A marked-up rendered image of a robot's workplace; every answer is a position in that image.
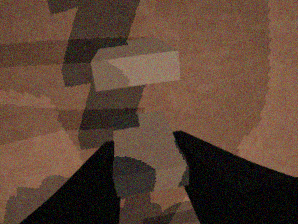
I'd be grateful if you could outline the grey domino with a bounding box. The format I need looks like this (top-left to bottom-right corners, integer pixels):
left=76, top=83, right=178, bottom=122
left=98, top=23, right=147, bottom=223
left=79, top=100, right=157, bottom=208
left=90, top=37, right=180, bottom=92
left=113, top=109, right=190, bottom=197

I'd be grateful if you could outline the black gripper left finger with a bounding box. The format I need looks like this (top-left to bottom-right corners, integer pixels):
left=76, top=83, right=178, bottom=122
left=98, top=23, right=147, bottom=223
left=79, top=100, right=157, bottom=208
left=19, top=141, right=121, bottom=224

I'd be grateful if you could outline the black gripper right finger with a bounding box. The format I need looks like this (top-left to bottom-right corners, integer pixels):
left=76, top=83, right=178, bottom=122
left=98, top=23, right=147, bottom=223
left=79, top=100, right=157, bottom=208
left=173, top=131, right=298, bottom=224

